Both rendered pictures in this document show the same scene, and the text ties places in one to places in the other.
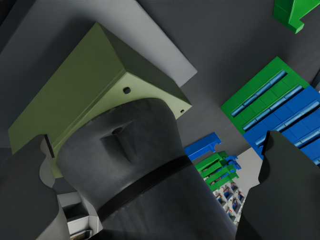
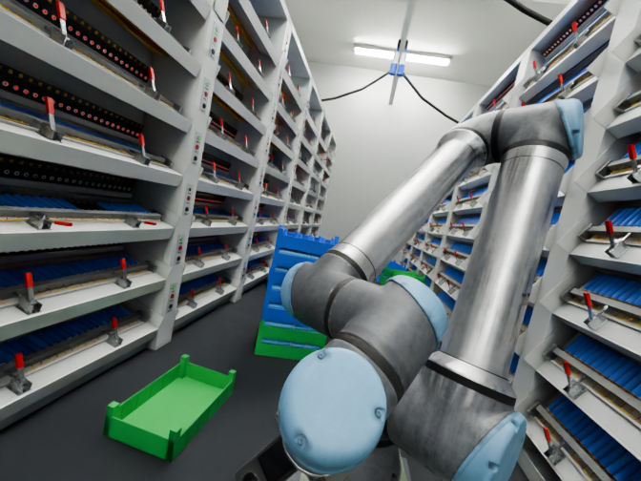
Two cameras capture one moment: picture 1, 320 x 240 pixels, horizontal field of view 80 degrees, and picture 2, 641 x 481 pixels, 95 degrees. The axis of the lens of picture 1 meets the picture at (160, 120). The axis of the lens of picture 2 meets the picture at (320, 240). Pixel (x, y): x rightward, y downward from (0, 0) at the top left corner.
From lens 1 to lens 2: 0.53 m
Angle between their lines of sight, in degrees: 31
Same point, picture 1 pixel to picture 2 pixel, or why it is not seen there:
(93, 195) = (375, 456)
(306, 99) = (271, 313)
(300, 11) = (221, 378)
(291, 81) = (265, 331)
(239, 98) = (301, 353)
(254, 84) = (284, 352)
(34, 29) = not seen: outside the picture
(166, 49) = not seen: hidden behind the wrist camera
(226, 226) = not seen: hidden behind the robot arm
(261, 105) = (296, 334)
